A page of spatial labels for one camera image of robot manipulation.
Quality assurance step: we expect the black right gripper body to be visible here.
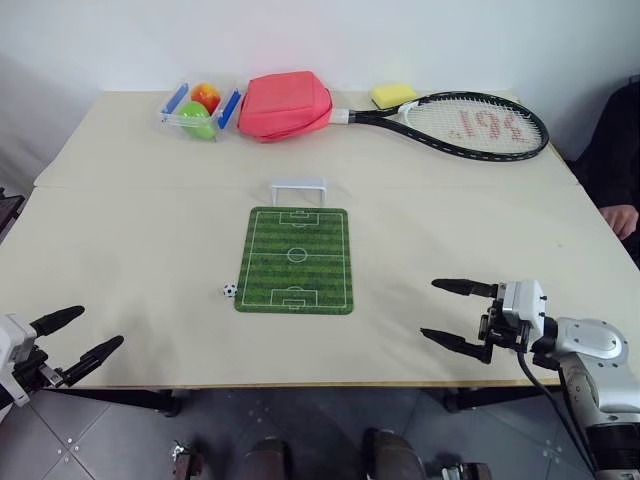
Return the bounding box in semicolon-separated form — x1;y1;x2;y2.
477;298;534;359

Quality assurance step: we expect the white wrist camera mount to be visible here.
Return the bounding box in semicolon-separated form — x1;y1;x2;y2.
0;313;39;408
498;279;548;332

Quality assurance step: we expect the red yellow apple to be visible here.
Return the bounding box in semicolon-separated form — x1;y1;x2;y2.
191;82;223;113

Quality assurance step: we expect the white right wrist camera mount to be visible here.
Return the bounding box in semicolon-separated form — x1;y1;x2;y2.
498;279;548;332

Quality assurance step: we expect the yellow sponge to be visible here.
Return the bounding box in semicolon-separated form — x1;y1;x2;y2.
370;83;419;110

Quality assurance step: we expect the bystander bare hand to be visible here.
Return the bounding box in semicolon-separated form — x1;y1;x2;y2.
601;203;640;242

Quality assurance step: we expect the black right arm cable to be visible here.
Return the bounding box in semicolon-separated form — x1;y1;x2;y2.
516;348;602;479

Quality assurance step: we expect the black tennis racket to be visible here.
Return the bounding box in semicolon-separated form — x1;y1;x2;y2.
331;90;551;163

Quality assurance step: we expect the black table leg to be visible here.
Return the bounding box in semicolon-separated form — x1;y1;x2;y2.
42;387;184;419
443;383;561;414

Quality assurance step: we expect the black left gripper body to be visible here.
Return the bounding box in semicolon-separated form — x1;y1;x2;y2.
9;344;67;395

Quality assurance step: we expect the green apple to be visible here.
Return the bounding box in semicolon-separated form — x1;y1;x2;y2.
178;101;220;143

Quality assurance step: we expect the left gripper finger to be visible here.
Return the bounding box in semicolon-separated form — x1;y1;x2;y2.
29;305;86;338
61;334;125;388

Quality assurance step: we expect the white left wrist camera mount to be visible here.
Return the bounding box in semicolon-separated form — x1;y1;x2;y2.
0;313;39;408

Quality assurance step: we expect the white miniature goal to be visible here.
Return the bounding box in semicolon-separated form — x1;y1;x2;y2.
270;177;329;207

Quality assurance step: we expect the dark rounded shape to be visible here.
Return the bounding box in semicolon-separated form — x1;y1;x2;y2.
361;427;427;480
243;437;292;480

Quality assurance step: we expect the clear box with blue clips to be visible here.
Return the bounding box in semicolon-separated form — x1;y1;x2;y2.
159;81;244;133

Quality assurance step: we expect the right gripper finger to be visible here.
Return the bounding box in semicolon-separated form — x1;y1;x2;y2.
431;277;500;301
419;327;494;364

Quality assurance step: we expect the person in dark clothes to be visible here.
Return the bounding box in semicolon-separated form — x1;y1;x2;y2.
573;74;640;212

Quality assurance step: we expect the dark furniture piece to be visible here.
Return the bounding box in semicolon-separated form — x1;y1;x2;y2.
0;186;27;242

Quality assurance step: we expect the pink fabric bag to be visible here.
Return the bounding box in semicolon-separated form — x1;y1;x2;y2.
236;71;334;145

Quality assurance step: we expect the green soccer field mat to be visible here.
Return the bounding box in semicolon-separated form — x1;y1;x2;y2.
234;206;356;316

